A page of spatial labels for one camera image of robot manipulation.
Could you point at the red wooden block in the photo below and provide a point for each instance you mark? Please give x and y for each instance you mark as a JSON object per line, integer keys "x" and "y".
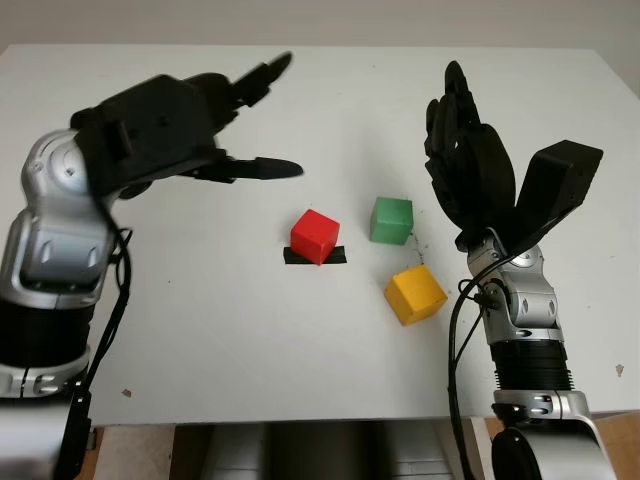
{"x": 312, "y": 232}

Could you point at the green wooden block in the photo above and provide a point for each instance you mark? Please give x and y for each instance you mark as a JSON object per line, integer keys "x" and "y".
{"x": 390, "y": 220}

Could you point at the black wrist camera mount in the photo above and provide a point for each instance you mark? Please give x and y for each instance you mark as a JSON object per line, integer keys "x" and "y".
{"x": 140, "y": 130}
{"x": 555, "y": 180}

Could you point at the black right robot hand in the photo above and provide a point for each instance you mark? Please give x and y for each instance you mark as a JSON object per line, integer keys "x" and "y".
{"x": 480, "y": 175}

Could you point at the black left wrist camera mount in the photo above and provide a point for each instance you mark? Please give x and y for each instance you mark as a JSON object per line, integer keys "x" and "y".
{"x": 140, "y": 130}

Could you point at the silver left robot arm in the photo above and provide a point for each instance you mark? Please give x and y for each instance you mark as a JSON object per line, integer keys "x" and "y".
{"x": 55, "y": 250}

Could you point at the black tape strip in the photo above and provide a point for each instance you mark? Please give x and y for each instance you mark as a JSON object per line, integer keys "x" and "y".
{"x": 340, "y": 256}

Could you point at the yellow wooden block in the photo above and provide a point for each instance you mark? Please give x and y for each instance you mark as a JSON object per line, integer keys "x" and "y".
{"x": 412, "y": 292}

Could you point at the grey robot torso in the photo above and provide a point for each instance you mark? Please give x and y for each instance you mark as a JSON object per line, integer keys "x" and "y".
{"x": 320, "y": 450}

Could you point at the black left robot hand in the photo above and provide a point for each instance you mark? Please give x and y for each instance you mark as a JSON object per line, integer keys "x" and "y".
{"x": 215, "y": 100}

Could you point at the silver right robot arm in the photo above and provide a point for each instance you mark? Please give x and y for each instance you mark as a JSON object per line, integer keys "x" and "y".
{"x": 535, "y": 305}

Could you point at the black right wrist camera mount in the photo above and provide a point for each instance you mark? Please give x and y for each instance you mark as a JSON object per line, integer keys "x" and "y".
{"x": 555, "y": 180}

